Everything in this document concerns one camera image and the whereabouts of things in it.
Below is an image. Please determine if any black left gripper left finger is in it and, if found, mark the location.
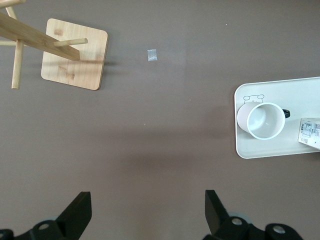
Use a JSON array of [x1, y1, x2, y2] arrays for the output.
[[0, 191, 93, 240]]

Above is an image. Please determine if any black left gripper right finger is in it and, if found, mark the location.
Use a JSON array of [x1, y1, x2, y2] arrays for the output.
[[203, 189, 307, 240]]

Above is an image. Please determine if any white mug with black handle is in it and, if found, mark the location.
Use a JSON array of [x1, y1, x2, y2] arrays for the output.
[[236, 101, 291, 140]]

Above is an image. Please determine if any blue and white milk carton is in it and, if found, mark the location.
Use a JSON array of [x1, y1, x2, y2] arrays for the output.
[[297, 117, 320, 151]]

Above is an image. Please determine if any wooden cup rack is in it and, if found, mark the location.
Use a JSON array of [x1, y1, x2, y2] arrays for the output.
[[0, 0, 110, 91]]

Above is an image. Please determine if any cream tray with rabbit print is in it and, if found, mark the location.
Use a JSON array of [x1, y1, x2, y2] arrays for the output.
[[234, 76, 320, 160]]

